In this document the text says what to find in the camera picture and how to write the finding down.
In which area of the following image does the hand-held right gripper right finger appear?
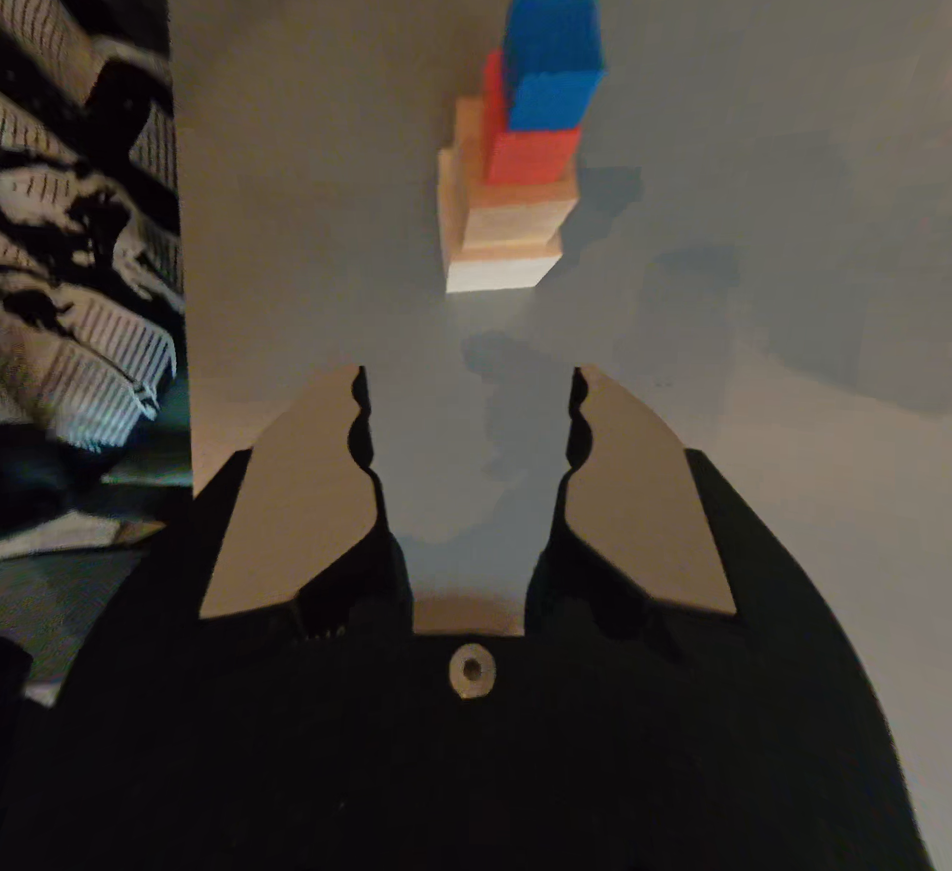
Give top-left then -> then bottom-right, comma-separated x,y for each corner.
529,363 -> 740,619

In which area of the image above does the small red cube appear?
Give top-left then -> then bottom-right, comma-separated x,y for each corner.
481,53 -> 586,189

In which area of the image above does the large wooden cube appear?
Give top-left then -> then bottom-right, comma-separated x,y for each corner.
438,142 -> 563,295

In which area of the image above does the medium wooden cube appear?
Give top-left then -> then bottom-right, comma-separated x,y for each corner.
453,98 -> 578,250

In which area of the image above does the tiny blue cube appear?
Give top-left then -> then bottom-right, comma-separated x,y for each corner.
503,0 -> 609,134

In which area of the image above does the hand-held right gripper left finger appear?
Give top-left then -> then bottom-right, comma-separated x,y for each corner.
198,363 -> 410,622

